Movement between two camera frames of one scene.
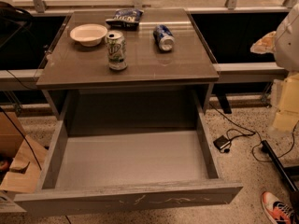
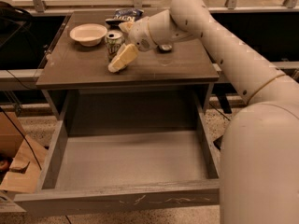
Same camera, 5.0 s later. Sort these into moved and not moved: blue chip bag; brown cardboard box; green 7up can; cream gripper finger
Moved: cream gripper finger
Not moved: green 7up can; blue chip bag; brown cardboard box
